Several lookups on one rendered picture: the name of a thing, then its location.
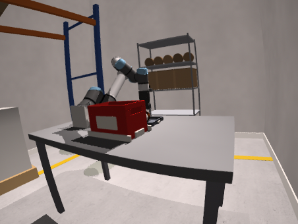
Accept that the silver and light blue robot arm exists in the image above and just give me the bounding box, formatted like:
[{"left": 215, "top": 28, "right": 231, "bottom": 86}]
[{"left": 78, "top": 57, "right": 148, "bottom": 108}]

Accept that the red plastic crate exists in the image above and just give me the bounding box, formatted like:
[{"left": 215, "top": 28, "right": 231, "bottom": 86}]
[{"left": 87, "top": 100, "right": 148, "bottom": 139}]

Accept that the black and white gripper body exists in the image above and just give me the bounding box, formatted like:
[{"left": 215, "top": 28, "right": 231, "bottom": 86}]
[{"left": 138, "top": 84, "right": 153, "bottom": 109}]

